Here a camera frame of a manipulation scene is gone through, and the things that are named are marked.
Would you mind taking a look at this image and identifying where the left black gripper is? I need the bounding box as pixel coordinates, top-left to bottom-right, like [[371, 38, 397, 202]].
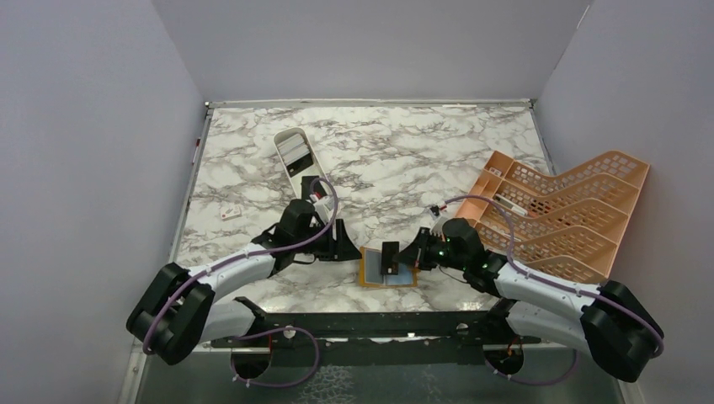
[[294, 218, 362, 261]]

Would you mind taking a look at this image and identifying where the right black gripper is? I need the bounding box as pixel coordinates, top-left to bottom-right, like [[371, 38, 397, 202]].
[[393, 226, 467, 271]]

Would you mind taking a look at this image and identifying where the yellow leather card holder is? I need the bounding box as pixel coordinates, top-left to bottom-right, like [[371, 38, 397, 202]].
[[357, 247, 418, 289]]

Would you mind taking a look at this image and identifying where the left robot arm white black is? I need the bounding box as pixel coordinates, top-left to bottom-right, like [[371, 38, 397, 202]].
[[125, 199, 362, 365]]

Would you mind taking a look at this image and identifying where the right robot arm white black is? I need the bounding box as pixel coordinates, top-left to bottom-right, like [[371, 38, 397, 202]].
[[392, 218, 664, 383]]

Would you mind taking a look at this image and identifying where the white oblong card tray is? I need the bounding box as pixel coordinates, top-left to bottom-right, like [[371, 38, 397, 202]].
[[273, 127, 334, 222]]

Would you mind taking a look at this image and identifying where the stack of cards in tray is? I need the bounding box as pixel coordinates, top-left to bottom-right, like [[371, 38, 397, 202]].
[[277, 134, 314, 178]]

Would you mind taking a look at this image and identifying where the white marker in rack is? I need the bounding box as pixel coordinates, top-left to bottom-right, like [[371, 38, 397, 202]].
[[493, 194, 530, 217]]

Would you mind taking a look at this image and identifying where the small white red tag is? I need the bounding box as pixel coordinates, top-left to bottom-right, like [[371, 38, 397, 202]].
[[219, 205, 242, 221]]

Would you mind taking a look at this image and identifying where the orange plastic file rack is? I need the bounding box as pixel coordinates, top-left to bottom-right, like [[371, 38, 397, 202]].
[[456, 150, 650, 284]]

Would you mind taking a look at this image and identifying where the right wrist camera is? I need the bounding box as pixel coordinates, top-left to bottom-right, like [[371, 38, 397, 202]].
[[427, 204, 450, 235]]

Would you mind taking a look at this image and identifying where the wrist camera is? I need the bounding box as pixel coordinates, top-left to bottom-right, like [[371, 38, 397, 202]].
[[310, 194, 334, 223], [427, 204, 450, 235]]

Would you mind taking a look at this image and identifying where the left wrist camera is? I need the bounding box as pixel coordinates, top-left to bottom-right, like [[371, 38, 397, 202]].
[[310, 194, 334, 223]]

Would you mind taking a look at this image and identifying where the black metal base rail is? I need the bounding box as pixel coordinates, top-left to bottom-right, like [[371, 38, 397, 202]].
[[210, 297, 520, 367]]

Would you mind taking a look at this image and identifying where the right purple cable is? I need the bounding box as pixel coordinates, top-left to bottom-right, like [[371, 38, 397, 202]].
[[429, 194, 666, 387]]

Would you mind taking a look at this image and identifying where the purple cable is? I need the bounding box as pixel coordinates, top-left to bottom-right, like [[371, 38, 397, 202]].
[[429, 194, 666, 387], [141, 177, 340, 391]]

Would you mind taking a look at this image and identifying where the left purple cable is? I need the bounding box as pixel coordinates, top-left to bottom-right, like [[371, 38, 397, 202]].
[[141, 177, 340, 391]]

